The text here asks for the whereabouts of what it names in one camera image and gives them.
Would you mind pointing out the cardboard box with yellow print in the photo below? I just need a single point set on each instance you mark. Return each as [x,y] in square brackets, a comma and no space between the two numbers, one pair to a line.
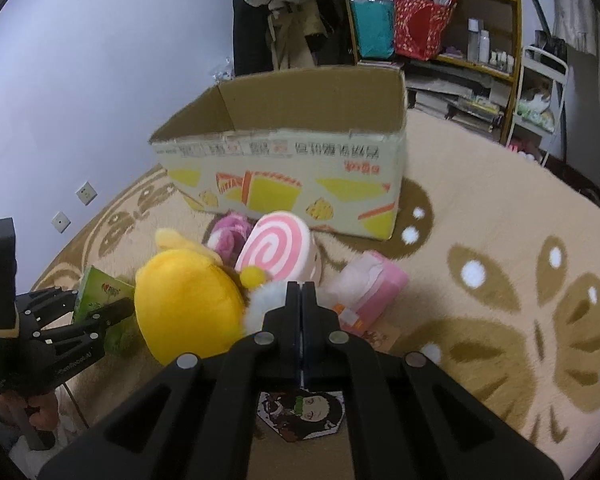
[325,143]

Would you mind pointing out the beige hanging garment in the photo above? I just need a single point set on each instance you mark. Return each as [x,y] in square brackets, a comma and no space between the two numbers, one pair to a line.
[296,33]

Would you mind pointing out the left hand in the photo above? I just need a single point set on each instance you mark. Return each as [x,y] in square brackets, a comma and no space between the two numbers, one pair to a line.
[42,410]

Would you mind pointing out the wall socket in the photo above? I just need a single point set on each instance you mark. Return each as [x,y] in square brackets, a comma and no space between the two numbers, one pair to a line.
[60,222]
[86,193]

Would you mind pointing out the white bottle on shelf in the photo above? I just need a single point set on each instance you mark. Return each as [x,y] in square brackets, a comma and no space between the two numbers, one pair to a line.
[473,43]

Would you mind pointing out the small magenta plush toy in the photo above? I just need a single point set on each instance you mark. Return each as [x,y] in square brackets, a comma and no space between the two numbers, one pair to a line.
[228,236]

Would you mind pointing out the yellow plush toy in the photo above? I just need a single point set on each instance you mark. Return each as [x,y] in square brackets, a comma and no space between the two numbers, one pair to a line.
[187,300]

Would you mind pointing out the upper wall socket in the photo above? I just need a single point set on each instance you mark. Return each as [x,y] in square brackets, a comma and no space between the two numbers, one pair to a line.
[86,193]

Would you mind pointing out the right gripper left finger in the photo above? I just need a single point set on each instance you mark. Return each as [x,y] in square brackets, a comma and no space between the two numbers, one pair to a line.
[194,420]

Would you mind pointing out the pink packaged soft towel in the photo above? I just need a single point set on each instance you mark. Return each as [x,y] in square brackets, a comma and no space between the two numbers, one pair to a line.
[363,290]

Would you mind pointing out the white metal cart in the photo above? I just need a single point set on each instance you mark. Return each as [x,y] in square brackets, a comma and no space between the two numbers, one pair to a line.
[539,105]

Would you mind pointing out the stack of books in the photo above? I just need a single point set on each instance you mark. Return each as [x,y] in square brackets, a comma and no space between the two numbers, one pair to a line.
[473,100]

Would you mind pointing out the pink swirl roll pillow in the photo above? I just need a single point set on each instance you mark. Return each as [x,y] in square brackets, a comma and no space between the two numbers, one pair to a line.
[283,246]

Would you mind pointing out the hexagonal anime character pillow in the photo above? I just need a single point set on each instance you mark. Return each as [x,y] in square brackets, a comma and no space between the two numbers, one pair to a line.
[302,415]

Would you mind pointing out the wooden bookshelf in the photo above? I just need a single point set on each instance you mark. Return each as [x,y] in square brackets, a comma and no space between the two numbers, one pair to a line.
[499,50]

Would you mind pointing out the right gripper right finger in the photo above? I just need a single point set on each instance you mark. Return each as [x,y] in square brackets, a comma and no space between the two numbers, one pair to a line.
[407,418]

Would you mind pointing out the teal storage bag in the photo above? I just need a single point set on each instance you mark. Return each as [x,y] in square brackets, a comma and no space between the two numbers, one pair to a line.
[373,23]

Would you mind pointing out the black hanging coat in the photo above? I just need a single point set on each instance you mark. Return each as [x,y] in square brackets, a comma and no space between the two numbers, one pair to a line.
[251,52]

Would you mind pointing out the red gift bag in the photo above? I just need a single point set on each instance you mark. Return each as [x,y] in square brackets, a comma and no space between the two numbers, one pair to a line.
[419,26]

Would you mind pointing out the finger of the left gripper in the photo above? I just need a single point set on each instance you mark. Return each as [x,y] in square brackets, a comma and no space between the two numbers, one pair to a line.
[106,325]
[49,301]

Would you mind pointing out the lower wall socket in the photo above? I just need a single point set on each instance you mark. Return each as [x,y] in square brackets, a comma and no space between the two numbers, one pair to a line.
[60,222]

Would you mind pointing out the green tissue pack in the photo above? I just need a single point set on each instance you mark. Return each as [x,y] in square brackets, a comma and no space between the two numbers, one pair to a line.
[97,289]

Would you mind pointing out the white fluffy plush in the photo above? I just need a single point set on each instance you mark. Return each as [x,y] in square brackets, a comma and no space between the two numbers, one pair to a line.
[262,300]

